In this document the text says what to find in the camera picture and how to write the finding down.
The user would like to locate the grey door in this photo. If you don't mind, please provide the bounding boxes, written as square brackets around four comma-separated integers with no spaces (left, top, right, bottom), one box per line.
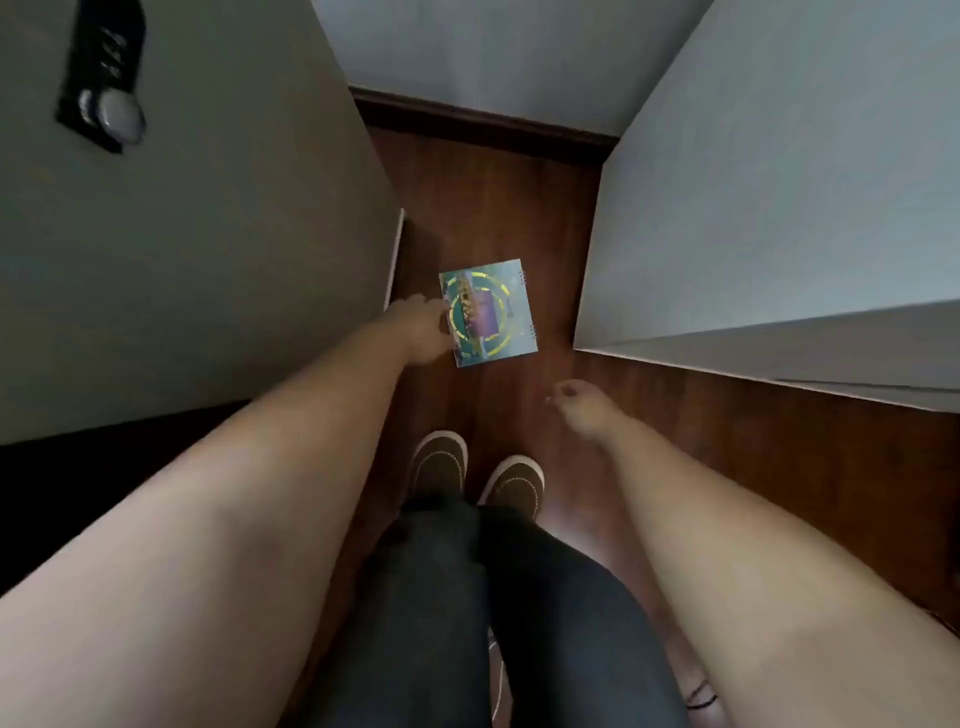
[0,0,407,447]

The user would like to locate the brown white-soled right shoe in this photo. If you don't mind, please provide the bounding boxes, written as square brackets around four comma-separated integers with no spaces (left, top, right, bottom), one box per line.
[477,454,546,528]

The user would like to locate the black door lock silver knob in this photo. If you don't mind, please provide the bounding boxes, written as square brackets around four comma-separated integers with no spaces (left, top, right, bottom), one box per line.
[54,0,149,156]

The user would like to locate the white door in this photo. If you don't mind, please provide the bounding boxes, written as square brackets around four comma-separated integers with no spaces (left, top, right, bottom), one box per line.
[572,0,960,416]

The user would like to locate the person's left forearm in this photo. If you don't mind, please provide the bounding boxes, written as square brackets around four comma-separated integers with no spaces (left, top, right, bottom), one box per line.
[0,318,421,728]

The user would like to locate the dark brown skirting board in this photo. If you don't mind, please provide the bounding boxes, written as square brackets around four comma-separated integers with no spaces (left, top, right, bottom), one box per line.
[348,84,621,164]

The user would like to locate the brown white-soled shoe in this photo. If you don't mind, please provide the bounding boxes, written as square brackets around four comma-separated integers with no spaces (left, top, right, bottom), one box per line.
[477,454,546,528]
[408,429,471,513]

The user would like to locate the dark grey trousers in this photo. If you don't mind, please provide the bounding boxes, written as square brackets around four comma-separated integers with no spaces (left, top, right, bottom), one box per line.
[296,495,693,728]

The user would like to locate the person's left hand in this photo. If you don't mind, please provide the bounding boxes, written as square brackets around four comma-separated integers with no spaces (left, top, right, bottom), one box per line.
[382,296,457,369]

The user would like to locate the person's right forearm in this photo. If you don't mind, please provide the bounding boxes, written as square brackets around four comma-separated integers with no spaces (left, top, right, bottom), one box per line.
[591,420,960,728]

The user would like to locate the brown white-soled left shoe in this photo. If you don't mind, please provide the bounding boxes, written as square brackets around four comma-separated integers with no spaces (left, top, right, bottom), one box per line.
[408,429,471,513]

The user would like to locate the colourful spiral notebook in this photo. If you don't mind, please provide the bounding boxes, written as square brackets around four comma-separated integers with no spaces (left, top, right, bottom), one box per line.
[438,258,540,369]

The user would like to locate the person's right hand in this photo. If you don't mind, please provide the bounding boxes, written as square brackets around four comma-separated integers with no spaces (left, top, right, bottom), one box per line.
[544,378,628,452]

